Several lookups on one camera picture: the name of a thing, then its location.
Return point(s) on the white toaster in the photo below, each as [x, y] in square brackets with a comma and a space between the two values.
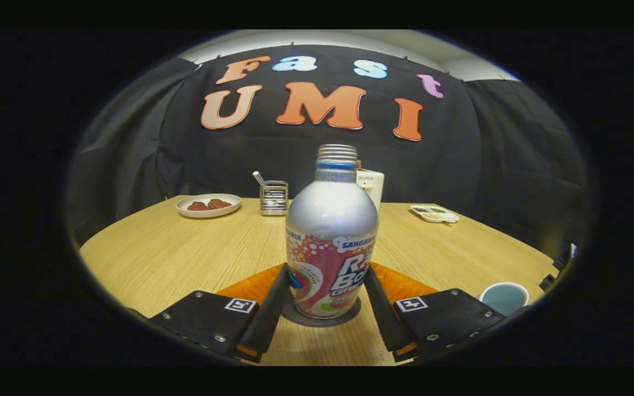
[375, 184]

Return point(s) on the dark brown round coaster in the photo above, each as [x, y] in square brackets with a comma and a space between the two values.
[322, 322]

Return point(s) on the white plate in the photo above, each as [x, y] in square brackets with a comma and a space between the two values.
[207, 213]

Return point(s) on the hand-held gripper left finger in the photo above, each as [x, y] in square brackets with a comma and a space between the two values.
[270, 313]

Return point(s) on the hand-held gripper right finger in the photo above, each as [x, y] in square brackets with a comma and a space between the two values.
[386, 313]

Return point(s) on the silver pink juice bottle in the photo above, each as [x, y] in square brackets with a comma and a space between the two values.
[331, 220]

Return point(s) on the white divided dish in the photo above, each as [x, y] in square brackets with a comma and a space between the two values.
[434, 214]

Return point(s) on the brown food piece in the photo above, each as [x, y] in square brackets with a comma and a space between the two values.
[219, 203]
[197, 206]

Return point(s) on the white cup blue inside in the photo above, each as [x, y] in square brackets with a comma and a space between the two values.
[504, 298]

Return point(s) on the wooden table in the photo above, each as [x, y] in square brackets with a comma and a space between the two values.
[174, 258]

